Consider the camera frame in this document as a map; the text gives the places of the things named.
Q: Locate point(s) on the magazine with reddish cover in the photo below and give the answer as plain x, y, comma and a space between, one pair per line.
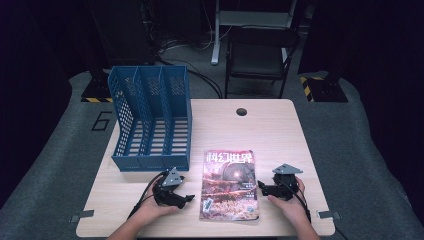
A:
229, 190

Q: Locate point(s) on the blue mesh file rack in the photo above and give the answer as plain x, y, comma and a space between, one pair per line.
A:
152, 100

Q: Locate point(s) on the black stand base striped edge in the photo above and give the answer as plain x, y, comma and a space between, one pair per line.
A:
98, 90
326, 90

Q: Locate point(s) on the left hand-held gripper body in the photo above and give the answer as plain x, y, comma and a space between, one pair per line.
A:
168, 191

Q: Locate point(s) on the white metal desk frame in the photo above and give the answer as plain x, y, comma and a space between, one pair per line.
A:
218, 36

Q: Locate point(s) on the person's left hand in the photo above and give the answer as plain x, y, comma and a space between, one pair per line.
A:
151, 210

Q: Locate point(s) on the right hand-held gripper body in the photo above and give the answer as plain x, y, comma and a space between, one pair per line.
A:
286, 183

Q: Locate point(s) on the black folding chair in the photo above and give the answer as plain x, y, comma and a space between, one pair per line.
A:
260, 56

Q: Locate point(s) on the black cabinet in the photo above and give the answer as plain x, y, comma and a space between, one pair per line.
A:
123, 30

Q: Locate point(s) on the person's right hand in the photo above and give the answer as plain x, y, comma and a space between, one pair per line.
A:
291, 208

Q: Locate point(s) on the grey metal table bracket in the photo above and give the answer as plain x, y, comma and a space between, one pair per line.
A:
82, 216
328, 215

